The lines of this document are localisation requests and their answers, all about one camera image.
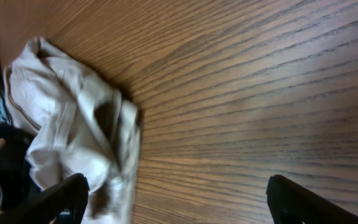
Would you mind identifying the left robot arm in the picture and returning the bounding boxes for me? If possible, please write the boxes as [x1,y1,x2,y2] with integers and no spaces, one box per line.
[0,123,41,212]

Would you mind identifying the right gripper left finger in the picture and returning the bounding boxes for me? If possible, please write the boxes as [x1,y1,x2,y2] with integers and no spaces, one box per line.
[0,173,89,224]

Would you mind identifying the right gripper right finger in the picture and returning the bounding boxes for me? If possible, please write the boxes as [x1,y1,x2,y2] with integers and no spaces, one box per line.
[266,175,358,224]

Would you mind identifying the beige khaki shorts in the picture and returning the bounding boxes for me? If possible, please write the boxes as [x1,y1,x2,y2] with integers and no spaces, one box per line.
[4,37,141,223]

